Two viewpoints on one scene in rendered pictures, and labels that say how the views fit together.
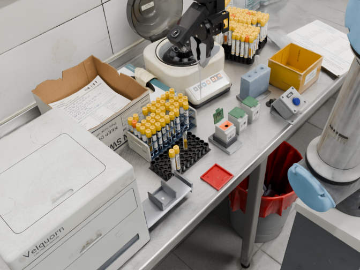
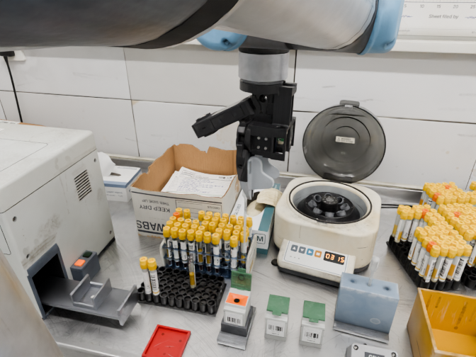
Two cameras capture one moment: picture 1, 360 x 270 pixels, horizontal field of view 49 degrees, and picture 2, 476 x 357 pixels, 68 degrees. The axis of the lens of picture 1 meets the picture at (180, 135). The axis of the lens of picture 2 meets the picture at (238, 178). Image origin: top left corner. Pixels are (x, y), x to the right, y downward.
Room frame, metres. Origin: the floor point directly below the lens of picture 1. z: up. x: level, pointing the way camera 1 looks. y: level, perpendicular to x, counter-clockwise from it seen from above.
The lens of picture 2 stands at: (0.54, -0.52, 1.45)
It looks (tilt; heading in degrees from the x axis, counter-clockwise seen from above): 28 degrees down; 55
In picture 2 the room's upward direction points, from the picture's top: straight up
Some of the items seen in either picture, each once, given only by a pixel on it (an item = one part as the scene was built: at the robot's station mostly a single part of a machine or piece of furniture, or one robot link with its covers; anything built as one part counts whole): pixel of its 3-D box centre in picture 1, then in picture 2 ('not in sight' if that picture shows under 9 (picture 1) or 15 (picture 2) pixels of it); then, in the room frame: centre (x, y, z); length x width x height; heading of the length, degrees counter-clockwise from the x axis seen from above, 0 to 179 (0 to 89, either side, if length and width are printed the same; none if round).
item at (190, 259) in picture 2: (185, 141); (192, 275); (0.77, -0.01, 0.93); 0.01 x 0.01 x 0.10
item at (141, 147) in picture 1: (162, 128); (210, 251); (0.85, 0.05, 0.91); 0.20 x 0.10 x 0.07; 132
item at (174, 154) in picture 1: (179, 146); (180, 273); (0.76, 0.01, 0.93); 0.17 x 0.09 x 0.11; 132
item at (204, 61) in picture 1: (211, 52); (257, 180); (0.87, -0.10, 1.16); 0.06 x 0.03 x 0.09; 125
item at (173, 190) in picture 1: (156, 203); (82, 293); (0.58, 0.08, 0.92); 0.21 x 0.07 x 0.05; 132
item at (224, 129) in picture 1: (225, 132); (237, 310); (0.80, -0.13, 0.92); 0.05 x 0.04 x 0.06; 40
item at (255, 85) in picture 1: (254, 84); (364, 304); (1.01, -0.26, 0.92); 0.10 x 0.07 x 0.10; 127
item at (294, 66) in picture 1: (293, 69); (460, 344); (1.07, -0.41, 0.93); 0.13 x 0.13 x 0.10; 41
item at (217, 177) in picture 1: (217, 176); (166, 343); (0.67, -0.09, 0.88); 0.07 x 0.07 x 0.01; 42
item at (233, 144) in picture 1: (224, 139); (237, 320); (0.80, -0.13, 0.89); 0.09 x 0.05 x 0.04; 40
